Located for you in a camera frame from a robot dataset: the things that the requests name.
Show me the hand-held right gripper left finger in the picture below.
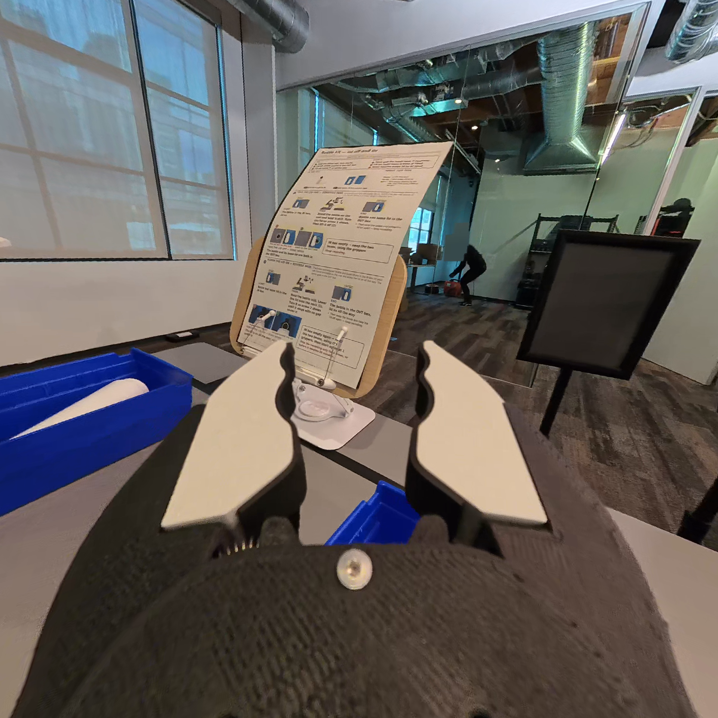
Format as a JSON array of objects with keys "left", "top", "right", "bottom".
[{"left": 160, "top": 340, "right": 308, "bottom": 547}]

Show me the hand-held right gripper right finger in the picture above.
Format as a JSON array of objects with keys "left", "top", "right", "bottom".
[{"left": 405, "top": 340, "right": 549, "bottom": 545}]

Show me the blue plastic bin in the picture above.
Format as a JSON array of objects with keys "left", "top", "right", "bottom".
[
  {"left": 324, "top": 479, "right": 421, "bottom": 546},
  {"left": 0, "top": 348, "right": 194, "bottom": 517}
]

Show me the white plastic bottle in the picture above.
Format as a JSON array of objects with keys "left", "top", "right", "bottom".
[{"left": 11, "top": 377, "right": 150, "bottom": 440}]

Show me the black shelf rack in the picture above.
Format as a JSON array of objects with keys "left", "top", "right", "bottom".
[{"left": 515, "top": 213, "right": 620, "bottom": 309}]

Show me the printed instruction sheet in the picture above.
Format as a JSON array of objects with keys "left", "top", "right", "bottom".
[{"left": 238, "top": 141, "right": 454, "bottom": 389}]

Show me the silver ventilation duct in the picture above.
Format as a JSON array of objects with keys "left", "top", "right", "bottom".
[
  {"left": 524, "top": 22, "right": 604, "bottom": 176},
  {"left": 241, "top": 0, "right": 310, "bottom": 54},
  {"left": 665, "top": 0, "right": 718, "bottom": 62}
]

